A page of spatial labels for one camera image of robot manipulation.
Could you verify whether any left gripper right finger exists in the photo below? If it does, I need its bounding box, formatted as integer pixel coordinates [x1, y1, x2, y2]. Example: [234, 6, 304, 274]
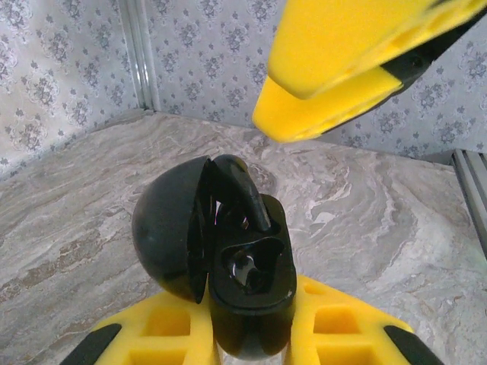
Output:
[285, 275, 447, 365]

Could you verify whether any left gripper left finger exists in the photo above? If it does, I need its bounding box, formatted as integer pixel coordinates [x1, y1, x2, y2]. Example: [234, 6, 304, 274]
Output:
[67, 290, 221, 365]

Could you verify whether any black wireless earbud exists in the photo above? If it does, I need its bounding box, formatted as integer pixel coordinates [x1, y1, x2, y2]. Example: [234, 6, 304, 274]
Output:
[211, 154, 273, 233]

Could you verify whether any black round charging case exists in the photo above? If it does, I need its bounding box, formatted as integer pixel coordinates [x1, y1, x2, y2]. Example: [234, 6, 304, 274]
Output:
[131, 154, 298, 360]

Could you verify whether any aluminium corner post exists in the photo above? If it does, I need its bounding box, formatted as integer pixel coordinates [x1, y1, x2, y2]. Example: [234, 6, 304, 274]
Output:
[120, 0, 163, 112]

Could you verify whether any aluminium table side rail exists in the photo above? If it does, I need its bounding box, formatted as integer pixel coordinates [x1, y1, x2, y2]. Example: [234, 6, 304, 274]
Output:
[448, 148, 487, 248]

